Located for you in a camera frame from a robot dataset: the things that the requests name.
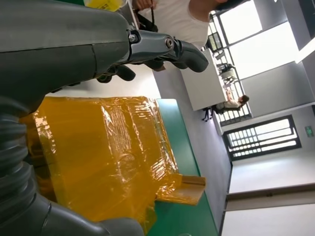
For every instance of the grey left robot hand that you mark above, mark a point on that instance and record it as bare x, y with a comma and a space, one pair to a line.
49, 42

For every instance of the black handheld controller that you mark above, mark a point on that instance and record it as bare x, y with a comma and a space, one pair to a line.
145, 24

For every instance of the clear bottle with yellow label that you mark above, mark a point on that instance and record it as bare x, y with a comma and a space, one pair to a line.
106, 5

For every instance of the person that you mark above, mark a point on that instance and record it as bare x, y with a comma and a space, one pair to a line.
177, 19
231, 105

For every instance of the white desk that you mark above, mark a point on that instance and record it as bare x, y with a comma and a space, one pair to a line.
137, 88
202, 88

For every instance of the yellow-taped cardboard box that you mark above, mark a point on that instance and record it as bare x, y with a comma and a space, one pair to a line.
98, 156

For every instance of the black office chair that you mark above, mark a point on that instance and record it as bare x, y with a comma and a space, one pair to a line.
208, 114

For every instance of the green table mat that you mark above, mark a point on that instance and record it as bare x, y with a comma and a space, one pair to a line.
182, 146

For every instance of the dark-framed window grille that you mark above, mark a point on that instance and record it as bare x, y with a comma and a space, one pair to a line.
260, 140

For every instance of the green exit sign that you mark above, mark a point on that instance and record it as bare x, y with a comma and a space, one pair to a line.
309, 131

